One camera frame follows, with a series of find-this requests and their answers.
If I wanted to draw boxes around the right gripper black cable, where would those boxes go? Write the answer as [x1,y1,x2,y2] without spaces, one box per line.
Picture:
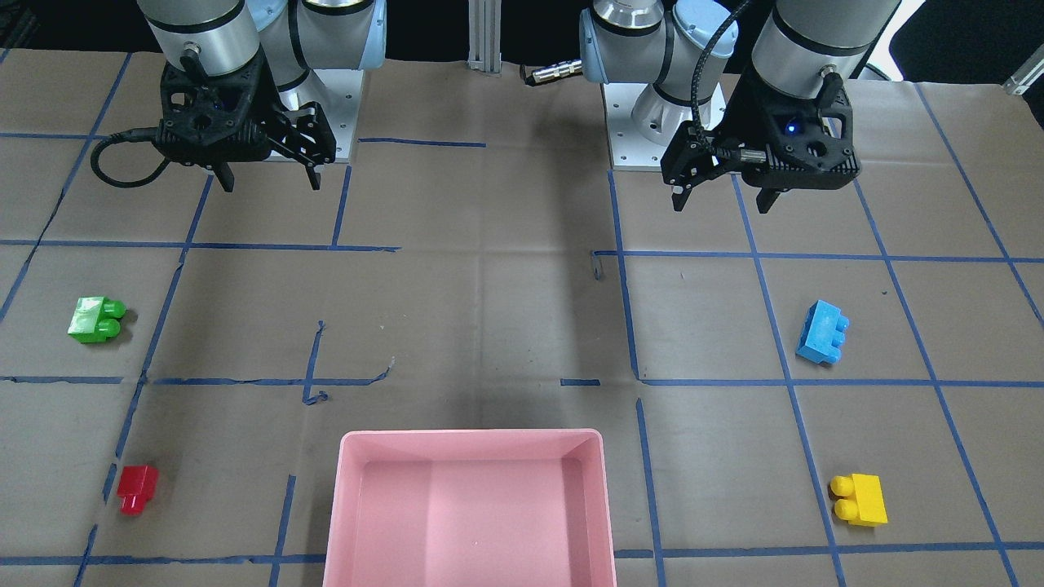
[90,128,173,189]

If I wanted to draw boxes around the pink plastic box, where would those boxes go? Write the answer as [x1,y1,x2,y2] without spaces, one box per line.
[323,428,617,586]

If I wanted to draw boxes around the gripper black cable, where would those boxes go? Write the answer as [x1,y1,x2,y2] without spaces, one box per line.
[90,128,173,189]
[690,0,768,163]

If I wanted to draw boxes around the green toy block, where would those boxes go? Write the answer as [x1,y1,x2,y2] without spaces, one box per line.
[67,296,127,343]

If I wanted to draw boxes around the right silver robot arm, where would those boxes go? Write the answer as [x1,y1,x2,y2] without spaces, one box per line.
[139,1,387,191]

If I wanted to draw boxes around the blue toy block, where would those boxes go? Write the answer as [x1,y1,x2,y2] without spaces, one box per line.
[794,300,851,365]

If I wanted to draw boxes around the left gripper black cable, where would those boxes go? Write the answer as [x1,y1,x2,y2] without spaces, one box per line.
[690,0,768,163]

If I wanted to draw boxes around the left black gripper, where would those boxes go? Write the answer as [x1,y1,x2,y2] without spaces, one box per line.
[661,73,861,214]

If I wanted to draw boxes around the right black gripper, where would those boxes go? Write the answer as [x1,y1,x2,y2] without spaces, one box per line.
[153,50,337,193]

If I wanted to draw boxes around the red toy block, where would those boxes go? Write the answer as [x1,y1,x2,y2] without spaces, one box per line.
[117,465,159,516]

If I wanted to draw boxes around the yellow toy block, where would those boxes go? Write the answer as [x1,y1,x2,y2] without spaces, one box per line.
[829,473,888,527]

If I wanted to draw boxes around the aluminium profile post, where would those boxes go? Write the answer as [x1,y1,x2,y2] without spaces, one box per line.
[466,0,502,77]

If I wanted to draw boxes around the metal cable connector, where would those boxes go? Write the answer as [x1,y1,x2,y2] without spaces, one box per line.
[519,58,584,88]

